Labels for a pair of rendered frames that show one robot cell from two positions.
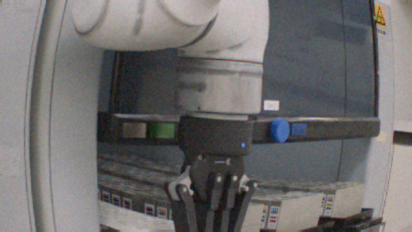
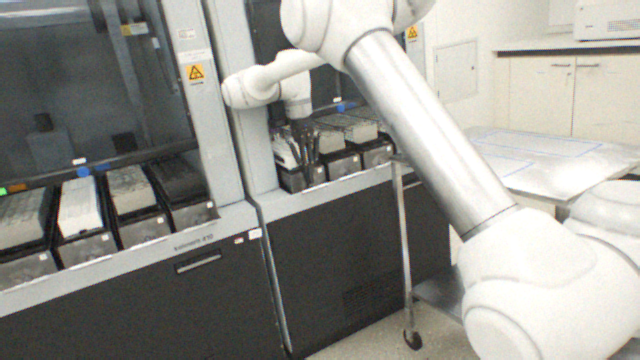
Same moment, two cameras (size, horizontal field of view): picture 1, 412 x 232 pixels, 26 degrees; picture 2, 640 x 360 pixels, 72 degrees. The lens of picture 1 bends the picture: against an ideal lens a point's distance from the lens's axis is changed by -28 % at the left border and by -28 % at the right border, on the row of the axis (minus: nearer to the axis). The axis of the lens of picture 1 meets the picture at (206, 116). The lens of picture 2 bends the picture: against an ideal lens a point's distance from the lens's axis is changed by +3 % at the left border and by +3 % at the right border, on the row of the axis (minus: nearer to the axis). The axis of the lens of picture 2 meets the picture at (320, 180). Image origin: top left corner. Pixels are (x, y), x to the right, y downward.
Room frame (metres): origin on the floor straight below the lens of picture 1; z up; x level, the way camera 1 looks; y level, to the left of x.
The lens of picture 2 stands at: (-0.06, -0.59, 1.28)
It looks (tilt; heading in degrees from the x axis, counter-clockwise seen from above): 20 degrees down; 23
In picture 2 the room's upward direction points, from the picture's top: 9 degrees counter-clockwise
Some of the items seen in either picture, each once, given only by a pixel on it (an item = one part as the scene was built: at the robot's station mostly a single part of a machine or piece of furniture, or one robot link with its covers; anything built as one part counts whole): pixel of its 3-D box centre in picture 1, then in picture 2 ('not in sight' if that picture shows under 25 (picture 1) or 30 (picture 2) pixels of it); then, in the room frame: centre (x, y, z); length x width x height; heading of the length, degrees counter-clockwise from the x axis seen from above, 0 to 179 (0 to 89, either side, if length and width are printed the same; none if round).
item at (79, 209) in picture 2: not in sight; (81, 210); (0.84, 0.61, 0.83); 0.30 x 0.10 x 0.06; 48
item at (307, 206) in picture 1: (295, 215); (363, 134); (1.53, -0.14, 0.85); 0.12 x 0.02 x 0.06; 137
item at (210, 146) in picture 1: (213, 160); (302, 129); (1.24, -0.01, 0.96); 0.08 x 0.07 x 0.09; 138
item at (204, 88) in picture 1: (219, 88); (298, 108); (1.24, -0.01, 1.03); 0.09 x 0.09 x 0.06
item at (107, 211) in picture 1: (97, 226); (284, 153); (1.37, 0.14, 0.83); 0.30 x 0.10 x 0.06; 48
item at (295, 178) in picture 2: not in sight; (274, 159); (1.46, 0.24, 0.78); 0.73 x 0.14 x 0.09; 48
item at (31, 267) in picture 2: not in sight; (34, 228); (0.82, 0.81, 0.78); 0.73 x 0.14 x 0.09; 48
